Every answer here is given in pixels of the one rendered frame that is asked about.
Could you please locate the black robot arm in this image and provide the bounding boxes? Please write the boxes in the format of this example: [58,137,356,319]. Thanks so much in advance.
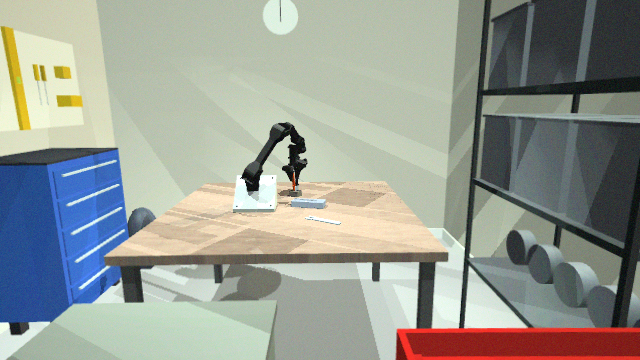
[241,122,308,192]

